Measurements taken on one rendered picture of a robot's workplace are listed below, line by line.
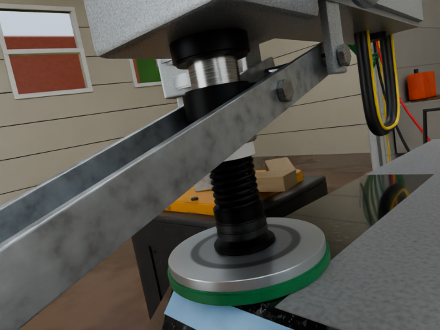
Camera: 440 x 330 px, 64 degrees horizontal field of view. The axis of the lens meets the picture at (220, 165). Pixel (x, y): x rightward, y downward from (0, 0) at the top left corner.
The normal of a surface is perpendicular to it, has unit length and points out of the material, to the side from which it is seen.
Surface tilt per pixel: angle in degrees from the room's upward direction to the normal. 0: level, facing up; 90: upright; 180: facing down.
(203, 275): 0
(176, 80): 90
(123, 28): 90
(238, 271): 0
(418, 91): 90
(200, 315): 45
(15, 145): 90
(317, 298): 0
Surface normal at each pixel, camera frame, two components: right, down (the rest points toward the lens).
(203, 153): 0.74, -0.04
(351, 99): -0.76, 0.22
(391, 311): -0.18, -0.97
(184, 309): -0.62, -0.53
